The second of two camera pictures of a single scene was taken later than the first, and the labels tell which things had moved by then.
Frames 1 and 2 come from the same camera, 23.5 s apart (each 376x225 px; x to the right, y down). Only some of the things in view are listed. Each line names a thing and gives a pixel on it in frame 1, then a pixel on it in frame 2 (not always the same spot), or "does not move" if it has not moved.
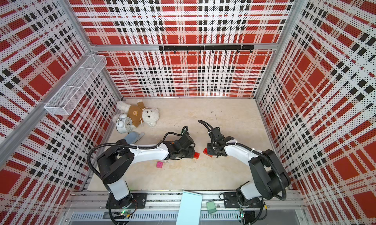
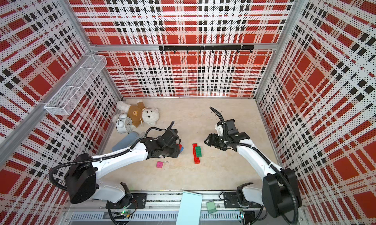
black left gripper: x=191 y=154 -> x=176 y=152
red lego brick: x=205 y=151 -> x=197 y=159
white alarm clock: x=124 y=124 does not move
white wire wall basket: x=69 y=96 does not move
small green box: x=211 y=207 does not move
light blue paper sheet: x=190 y=209 does not move
